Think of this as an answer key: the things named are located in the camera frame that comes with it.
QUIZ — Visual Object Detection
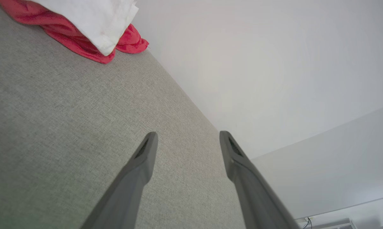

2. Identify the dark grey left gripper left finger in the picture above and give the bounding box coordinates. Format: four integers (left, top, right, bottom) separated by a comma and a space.
80, 131, 158, 229

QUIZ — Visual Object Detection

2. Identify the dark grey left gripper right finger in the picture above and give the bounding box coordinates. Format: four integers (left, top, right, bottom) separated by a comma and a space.
219, 130, 302, 229

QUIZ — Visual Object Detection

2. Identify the red and white T-shirt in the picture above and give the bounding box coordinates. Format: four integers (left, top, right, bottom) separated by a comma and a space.
0, 0, 150, 64

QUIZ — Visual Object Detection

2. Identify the grey box on floor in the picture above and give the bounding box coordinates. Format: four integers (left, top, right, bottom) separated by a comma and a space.
295, 218, 357, 229

